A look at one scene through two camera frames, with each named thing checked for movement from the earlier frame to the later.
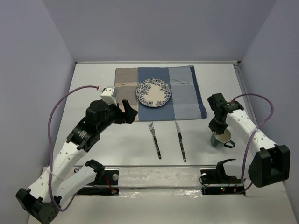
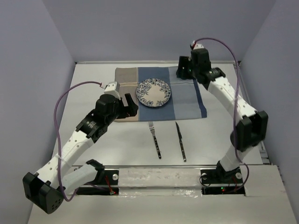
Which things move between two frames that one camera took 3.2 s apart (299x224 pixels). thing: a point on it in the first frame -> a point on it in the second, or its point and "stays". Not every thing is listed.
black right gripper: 219,130 -> 184,62
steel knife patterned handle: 181,143 stays
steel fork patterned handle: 152,128 stays
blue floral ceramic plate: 153,93 stays
